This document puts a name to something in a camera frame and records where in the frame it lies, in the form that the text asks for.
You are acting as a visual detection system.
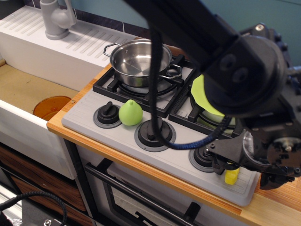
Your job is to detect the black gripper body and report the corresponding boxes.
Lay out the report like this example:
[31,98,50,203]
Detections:
[207,131,301,179]

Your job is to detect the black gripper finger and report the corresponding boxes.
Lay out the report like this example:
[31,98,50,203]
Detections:
[212,156,235,175]
[260,171,295,190]

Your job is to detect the yellow toy fry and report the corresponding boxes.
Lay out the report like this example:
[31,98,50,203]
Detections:
[224,168,240,185]

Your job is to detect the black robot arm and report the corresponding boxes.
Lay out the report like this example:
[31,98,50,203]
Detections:
[128,0,301,190]

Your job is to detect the black right stove knob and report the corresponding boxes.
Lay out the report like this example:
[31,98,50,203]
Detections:
[189,146,219,174]

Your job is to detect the black stove knob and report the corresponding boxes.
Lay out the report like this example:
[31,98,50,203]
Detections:
[134,116,176,152]
[93,101,121,129]
[189,146,219,174]

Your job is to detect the grey toy stove top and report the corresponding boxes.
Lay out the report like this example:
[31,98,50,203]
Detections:
[61,55,261,208]

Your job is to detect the lime green plate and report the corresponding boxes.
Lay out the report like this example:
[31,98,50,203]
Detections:
[190,75,224,126]

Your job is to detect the black middle stove knob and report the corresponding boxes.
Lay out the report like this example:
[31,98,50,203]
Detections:
[134,116,176,152]

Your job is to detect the black left stove knob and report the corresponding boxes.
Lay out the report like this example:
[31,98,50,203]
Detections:
[93,101,121,129]

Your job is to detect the black right burner grate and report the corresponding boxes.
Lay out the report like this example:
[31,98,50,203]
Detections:
[168,65,243,139]

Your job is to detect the black burner grate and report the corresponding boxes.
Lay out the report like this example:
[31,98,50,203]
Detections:
[93,55,197,118]
[168,65,243,139]

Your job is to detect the green toy pear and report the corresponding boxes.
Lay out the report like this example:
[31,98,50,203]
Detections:
[119,99,143,126]

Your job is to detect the black left burner grate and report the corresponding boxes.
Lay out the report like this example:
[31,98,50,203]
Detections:
[93,55,197,118]

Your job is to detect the orange sink drain plug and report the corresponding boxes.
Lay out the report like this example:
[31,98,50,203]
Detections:
[33,96,71,121]

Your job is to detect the wooden drawer fronts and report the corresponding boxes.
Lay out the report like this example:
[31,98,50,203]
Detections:
[0,144,93,226]

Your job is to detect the white toy sink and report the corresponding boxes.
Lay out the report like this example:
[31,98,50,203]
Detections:
[0,6,134,179]

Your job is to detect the grey toy faucet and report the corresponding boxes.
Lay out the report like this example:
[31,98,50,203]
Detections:
[40,0,77,40]

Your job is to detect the oven door with handle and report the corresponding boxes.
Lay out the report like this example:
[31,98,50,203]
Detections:
[84,157,236,226]

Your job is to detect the black braided cable lower left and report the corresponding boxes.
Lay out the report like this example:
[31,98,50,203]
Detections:
[0,191,68,226]

